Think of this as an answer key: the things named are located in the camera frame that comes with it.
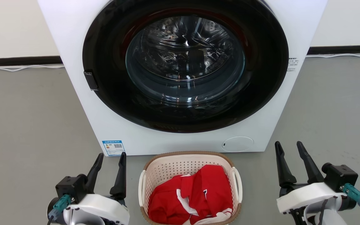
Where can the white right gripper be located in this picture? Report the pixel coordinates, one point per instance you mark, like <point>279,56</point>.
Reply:
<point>308,195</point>

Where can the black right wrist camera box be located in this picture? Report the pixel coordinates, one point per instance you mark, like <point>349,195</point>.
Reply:
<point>339,177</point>

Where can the red and white garment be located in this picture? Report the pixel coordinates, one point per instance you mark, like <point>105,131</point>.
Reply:
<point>211,187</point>

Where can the white front-load washing machine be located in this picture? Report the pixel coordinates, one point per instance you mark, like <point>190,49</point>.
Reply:
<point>70,34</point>

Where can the black round washer door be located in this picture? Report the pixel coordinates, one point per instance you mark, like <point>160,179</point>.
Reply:
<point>108,93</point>

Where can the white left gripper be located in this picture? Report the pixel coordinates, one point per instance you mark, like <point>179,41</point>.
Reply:
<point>102,209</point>

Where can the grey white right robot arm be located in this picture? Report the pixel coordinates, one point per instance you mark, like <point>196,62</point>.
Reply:
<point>331,215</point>

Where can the round white filter cover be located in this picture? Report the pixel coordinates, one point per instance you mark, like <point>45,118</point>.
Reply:
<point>237,144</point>

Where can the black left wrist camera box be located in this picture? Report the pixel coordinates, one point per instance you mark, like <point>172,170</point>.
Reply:
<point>71,187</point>

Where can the beige perforated laundry basket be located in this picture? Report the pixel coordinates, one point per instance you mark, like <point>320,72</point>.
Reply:
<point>164,170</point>

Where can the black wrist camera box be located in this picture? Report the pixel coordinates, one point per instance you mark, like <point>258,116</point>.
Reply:
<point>339,177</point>
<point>71,187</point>

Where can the blue energy label sticker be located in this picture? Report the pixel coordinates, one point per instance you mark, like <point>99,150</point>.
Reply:
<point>113,148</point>

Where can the small white text sticker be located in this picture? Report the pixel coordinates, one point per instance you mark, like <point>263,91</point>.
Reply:
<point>292,64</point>

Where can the black baseboard strip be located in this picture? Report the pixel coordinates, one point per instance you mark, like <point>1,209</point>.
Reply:
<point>342,50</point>
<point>17,61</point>

